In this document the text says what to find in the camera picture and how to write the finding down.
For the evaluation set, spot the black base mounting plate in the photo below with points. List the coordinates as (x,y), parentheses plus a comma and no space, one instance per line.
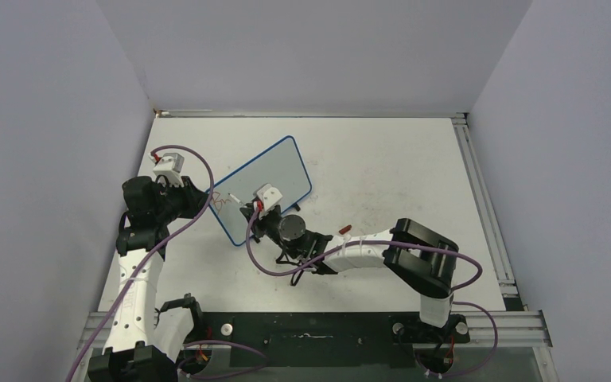
(331,339)

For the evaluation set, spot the aluminium frame rail right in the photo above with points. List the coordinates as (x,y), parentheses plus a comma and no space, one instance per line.
(490,224)

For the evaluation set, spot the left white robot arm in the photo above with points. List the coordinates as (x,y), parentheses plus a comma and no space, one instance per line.
(136,350)

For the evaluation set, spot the aluminium frame rail front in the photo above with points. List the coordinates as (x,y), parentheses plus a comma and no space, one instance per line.
(516,329)

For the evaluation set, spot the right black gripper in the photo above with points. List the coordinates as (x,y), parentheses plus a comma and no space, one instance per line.
(258,224)

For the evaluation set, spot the red marker cap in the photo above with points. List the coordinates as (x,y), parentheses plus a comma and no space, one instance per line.
(345,229)

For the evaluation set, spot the blue framed whiteboard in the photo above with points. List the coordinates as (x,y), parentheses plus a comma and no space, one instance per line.
(281,165)

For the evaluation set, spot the aluminium frame rail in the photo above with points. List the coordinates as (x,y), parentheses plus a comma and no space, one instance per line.
(490,224)
(516,329)

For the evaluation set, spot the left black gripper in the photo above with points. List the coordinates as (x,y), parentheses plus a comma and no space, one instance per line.
(195,199)

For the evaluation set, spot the red capped whiteboard marker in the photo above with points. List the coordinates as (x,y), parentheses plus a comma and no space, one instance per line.
(236,199)

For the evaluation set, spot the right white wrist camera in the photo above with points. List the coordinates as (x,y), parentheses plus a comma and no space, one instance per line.
(268,197)

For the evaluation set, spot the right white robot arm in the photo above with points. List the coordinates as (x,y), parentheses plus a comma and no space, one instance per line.
(427,262)

